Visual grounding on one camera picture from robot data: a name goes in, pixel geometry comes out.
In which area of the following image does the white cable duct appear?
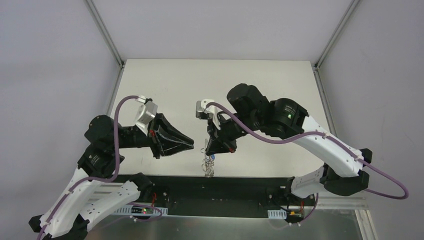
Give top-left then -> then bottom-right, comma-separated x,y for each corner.
267,209 -> 287,220
110,204 -> 169,217

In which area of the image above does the aluminium frame post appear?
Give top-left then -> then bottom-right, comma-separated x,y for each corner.
84,0 -> 125,69
314,0 -> 362,70

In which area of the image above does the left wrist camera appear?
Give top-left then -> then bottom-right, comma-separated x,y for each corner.
134,95 -> 158,136

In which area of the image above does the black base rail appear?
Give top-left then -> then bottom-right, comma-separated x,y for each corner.
137,175 -> 318,218

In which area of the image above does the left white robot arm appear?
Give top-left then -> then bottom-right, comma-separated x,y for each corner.
29,113 -> 194,240

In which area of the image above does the right white cable duct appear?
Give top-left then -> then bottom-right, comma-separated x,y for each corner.
267,209 -> 287,220

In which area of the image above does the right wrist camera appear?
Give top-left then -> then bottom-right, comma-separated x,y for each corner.
195,99 -> 221,130

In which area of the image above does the right aluminium frame post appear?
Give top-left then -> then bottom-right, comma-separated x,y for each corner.
314,0 -> 362,70

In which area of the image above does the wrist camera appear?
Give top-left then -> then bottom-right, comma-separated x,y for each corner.
195,99 -> 221,130
134,95 -> 158,136

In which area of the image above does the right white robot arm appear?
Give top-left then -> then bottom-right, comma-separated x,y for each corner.
195,83 -> 372,205

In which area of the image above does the left white cable duct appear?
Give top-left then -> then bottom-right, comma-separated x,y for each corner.
110,204 -> 169,217

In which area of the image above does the left aluminium frame post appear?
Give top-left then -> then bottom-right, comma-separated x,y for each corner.
84,0 -> 125,69

